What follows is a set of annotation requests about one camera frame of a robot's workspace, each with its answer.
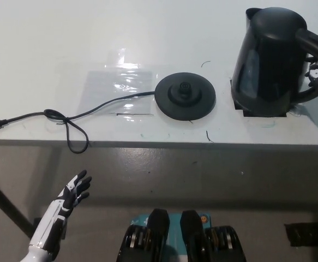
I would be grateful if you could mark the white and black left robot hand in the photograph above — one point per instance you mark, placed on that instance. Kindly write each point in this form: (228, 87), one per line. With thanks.
(52, 221)

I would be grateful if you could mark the black electric kettle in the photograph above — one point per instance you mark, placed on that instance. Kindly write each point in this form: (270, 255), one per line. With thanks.
(267, 68)

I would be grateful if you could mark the black round kettle base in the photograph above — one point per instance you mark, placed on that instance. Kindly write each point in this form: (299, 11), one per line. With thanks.
(186, 106)

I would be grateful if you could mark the black diagonal table leg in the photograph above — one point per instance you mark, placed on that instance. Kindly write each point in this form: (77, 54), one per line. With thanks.
(6, 202)

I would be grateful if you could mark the black tape patch on table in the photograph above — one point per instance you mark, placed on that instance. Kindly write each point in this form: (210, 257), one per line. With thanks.
(237, 107)

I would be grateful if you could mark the clear plastic sheet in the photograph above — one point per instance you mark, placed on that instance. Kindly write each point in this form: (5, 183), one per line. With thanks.
(107, 92)

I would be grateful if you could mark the large black floor tape patch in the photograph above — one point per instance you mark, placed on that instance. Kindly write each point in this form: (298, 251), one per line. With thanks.
(303, 234)

